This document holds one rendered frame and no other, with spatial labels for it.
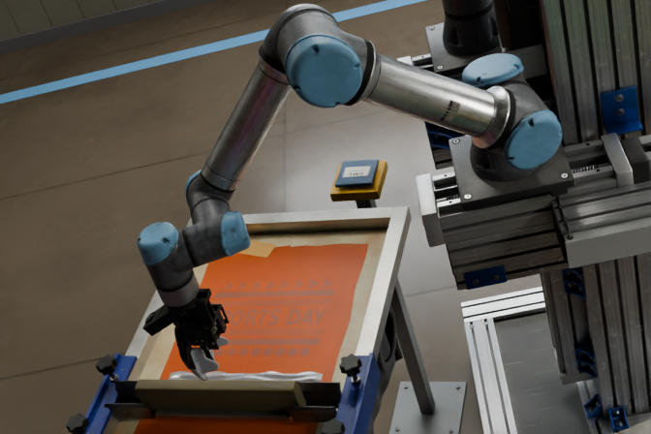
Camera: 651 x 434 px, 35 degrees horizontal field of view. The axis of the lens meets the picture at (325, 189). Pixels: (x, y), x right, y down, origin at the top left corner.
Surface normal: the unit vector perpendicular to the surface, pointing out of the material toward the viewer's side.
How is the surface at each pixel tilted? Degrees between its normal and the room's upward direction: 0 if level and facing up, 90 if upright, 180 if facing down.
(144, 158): 0
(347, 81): 86
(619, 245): 90
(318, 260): 0
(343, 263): 0
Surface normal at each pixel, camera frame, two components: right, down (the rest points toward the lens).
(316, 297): -0.25, -0.76
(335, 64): 0.11, 0.51
